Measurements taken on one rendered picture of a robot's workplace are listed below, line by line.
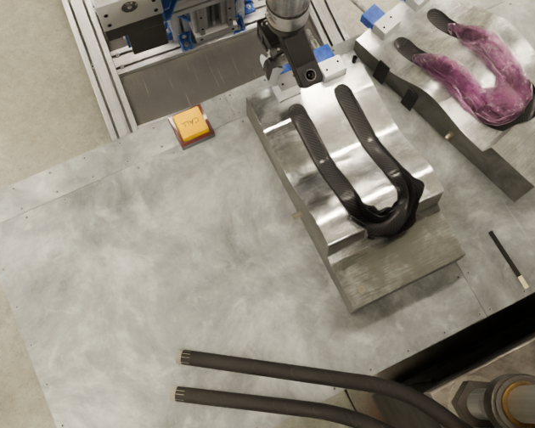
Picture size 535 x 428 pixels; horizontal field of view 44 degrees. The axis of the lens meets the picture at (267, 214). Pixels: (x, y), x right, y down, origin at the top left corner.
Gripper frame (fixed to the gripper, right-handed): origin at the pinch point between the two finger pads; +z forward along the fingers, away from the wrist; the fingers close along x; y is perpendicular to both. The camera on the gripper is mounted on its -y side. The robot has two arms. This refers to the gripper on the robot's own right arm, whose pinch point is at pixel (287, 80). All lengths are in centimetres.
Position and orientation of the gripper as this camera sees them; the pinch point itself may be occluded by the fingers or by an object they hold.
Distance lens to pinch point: 139.7
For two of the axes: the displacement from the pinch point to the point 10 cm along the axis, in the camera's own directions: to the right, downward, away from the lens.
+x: -9.0, 4.2, -1.4
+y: -4.4, -8.6, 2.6
